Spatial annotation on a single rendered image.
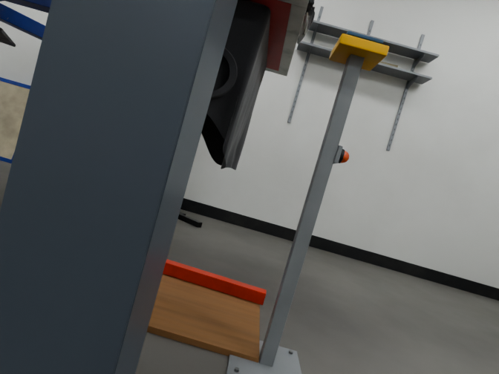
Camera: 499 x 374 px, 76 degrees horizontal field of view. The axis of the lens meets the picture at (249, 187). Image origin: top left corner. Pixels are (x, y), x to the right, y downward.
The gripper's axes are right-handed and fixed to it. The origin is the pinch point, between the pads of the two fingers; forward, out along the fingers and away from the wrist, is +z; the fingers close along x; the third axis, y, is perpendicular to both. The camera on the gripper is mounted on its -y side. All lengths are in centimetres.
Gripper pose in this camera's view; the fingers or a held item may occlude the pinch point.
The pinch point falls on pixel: (291, 38)
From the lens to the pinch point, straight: 113.9
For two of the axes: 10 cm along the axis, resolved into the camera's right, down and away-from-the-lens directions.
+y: -0.3, 0.5, -10.0
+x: 9.6, 2.7, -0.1
